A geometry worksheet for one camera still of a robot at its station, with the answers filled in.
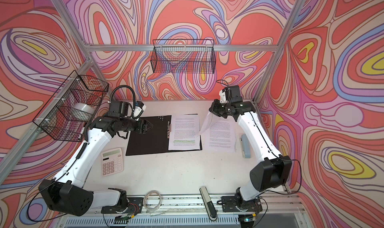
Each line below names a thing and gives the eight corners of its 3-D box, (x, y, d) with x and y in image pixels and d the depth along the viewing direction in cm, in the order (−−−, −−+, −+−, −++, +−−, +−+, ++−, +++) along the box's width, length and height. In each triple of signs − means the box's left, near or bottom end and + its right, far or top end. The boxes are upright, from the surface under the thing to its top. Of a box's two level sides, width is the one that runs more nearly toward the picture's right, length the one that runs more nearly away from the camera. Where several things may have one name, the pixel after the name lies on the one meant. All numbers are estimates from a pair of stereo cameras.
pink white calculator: (103, 178, 84) (100, 176, 82) (103, 154, 93) (101, 152, 91) (124, 170, 86) (122, 169, 84) (122, 148, 95) (120, 146, 93)
